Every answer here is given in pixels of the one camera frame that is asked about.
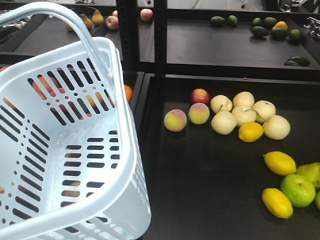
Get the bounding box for green apple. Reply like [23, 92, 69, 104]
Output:
[280, 174, 316, 208]

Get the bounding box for green pear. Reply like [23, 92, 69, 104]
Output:
[296, 162, 320, 190]
[314, 190, 320, 211]

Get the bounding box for green pear upper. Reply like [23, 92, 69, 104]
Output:
[296, 162, 320, 190]

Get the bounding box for light blue plastic basket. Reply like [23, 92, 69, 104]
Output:
[0, 2, 152, 240]

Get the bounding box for yellow lemon near pears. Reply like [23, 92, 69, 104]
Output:
[238, 122, 264, 143]

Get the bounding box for green pear lower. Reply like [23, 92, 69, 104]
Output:
[314, 190, 320, 211]

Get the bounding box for peach right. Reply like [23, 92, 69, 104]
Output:
[188, 102, 210, 125]

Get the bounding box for white pear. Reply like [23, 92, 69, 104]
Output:
[263, 115, 291, 140]
[211, 110, 237, 135]

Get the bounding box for small red apple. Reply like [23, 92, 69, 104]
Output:
[190, 88, 211, 105]

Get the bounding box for yellow lemon lower right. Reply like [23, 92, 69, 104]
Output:
[261, 188, 293, 219]

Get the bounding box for black shelf upright posts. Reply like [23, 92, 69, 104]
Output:
[116, 0, 168, 76]

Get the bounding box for white pear front right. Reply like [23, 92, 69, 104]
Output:
[263, 115, 291, 140]

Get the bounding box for large orange with nub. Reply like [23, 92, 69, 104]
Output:
[124, 84, 134, 103]

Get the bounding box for peach left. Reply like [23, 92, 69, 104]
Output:
[163, 109, 187, 132]

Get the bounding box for white pear front left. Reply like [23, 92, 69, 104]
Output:
[211, 110, 237, 135]

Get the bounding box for peach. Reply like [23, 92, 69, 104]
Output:
[188, 102, 210, 125]
[163, 109, 187, 132]

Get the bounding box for yellow lemon upper right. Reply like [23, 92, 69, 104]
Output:
[263, 151, 297, 176]

